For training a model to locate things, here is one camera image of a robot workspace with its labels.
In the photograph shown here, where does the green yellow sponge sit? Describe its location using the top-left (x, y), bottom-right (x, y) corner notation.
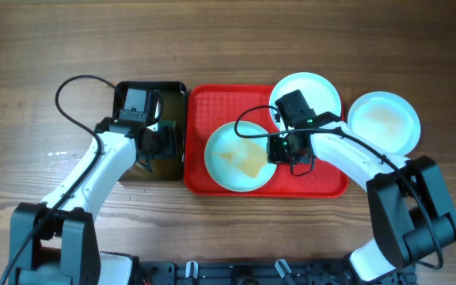
top-left (158, 120), bottom-right (177, 133)

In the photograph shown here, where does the white plate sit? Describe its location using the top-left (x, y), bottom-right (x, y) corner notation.
top-left (204, 121), bottom-right (277, 193)
top-left (269, 72), bottom-right (342, 128)
top-left (348, 91), bottom-right (421, 156)

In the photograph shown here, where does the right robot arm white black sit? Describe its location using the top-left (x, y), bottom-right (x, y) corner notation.
top-left (268, 89), bottom-right (456, 283)

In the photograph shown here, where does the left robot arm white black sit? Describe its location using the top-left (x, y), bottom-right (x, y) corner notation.
top-left (0, 88), bottom-right (177, 284)

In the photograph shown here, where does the black water tray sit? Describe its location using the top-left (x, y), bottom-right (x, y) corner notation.
top-left (112, 81), bottom-right (187, 181)

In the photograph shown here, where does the red plastic tray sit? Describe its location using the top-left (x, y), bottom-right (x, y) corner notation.
top-left (184, 84), bottom-right (349, 199)

